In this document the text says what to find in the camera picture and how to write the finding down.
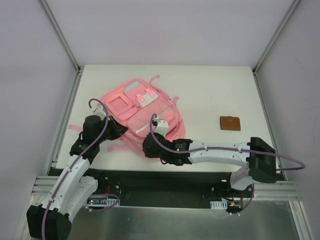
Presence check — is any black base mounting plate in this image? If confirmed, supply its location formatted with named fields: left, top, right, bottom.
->
left=84, top=168, right=266, bottom=209

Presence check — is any right white cable duct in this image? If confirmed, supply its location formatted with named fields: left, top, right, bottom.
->
left=210, top=199, right=228, bottom=210

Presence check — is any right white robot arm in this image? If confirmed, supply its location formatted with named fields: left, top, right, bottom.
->
left=142, top=133, right=277, bottom=198

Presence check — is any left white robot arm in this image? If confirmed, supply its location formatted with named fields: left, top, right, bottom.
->
left=26, top=115, right=128, bottom=240

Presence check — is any pink student backpack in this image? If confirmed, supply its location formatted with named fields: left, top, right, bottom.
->
left=67, top=74, right=187, bottom=155

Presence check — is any brown leather wallet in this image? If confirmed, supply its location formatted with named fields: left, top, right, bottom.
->
left=219, top=116, right=241, bottom=131

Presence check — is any left white cable duct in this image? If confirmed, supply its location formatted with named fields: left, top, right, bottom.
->
left=83, top=197, right=120, bottom=208

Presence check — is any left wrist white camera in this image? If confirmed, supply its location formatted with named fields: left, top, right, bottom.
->
left=90, top=105, right=107, bottom=120

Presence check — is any white cable duct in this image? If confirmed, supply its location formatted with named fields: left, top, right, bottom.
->
left=83, top=197, right=120, bottom=208
left=210, top=199, right=228, bottom=210

